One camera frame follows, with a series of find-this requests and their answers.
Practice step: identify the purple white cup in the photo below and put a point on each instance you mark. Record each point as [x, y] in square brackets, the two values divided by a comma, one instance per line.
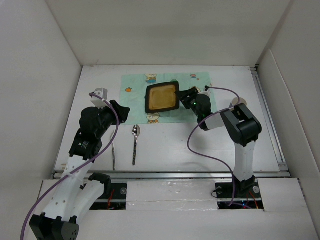
[237, 101]

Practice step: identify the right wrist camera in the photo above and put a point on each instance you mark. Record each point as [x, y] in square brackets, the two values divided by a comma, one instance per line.
[204, 95]

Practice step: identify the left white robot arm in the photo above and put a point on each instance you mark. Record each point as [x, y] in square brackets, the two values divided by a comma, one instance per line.
[73, 196]

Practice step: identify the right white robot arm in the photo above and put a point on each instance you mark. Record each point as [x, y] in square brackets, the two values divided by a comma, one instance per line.
[242, 127]

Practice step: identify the silver metal fork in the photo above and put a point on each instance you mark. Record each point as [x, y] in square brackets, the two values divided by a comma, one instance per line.
[113, 151]

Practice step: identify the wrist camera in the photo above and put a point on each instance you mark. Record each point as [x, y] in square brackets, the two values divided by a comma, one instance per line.
[204, 95]
[99, 97]

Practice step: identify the black square plate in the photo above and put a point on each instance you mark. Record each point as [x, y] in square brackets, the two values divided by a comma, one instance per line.
[162, 97]

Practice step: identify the patterned handle metal spoon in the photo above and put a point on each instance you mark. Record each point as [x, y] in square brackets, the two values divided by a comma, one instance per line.
[135, 132]

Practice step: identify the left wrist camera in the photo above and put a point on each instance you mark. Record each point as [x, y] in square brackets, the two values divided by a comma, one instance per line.
[99, 97]

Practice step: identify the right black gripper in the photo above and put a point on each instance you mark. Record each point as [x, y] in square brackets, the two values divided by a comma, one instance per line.
[184, 95]

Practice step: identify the aluminium rail frame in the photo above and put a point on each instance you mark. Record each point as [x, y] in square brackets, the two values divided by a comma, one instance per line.
[162, 151]

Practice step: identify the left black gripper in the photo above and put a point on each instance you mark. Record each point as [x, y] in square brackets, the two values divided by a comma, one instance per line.
[122, 111]

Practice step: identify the green cartoon cloth placemat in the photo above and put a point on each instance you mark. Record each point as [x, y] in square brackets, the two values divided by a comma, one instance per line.
[134, 89]

